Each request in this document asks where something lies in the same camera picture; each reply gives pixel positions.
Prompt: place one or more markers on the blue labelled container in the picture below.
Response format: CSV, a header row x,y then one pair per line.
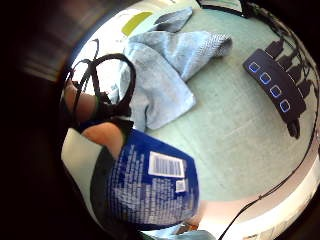
x,y
150,196

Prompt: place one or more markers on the black power plug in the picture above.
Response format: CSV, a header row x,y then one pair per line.
x,y
275,48
305,88
296,74
286,61

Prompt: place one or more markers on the black power strip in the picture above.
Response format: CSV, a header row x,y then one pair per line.
x,y
275,83

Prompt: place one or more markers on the light blue towel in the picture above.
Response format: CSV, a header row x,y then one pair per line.
x,y
163,73

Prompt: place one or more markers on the dark monitor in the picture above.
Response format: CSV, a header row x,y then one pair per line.
x,y
221,4

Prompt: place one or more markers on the grey cloth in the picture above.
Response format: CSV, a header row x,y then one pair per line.
x,y
175,20

